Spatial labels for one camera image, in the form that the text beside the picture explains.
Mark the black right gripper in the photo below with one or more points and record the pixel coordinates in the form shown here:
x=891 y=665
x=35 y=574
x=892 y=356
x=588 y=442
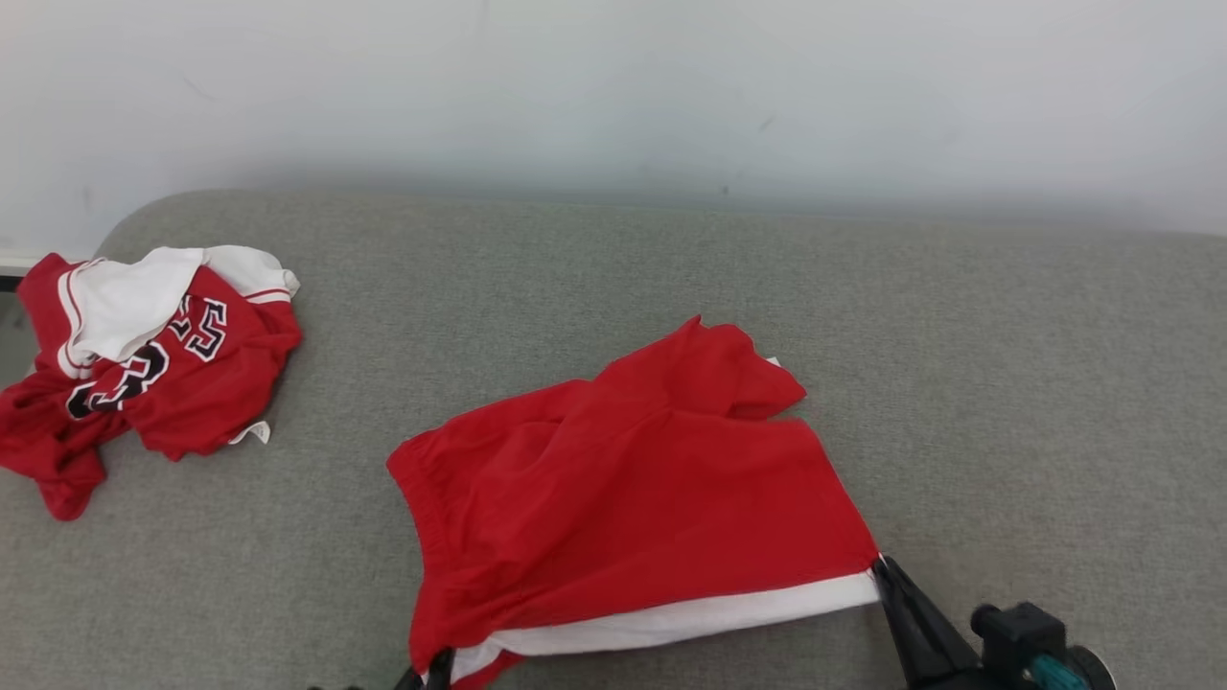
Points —
x=968 y=682

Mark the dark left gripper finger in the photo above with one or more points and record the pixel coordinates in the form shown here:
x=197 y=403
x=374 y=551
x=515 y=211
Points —
x=412 y=680
x=443 y=671

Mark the red shorts white hem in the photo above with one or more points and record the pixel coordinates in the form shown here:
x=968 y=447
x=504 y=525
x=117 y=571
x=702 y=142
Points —
x=623 y=498

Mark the red Bulls 23 jersey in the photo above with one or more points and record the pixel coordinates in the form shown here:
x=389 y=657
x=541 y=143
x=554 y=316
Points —
x=192 y=383

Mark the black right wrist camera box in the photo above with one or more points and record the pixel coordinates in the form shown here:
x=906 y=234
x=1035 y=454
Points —
x=1016 y=632

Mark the white wall baseboard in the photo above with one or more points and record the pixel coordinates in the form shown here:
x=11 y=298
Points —
x=19 y=262

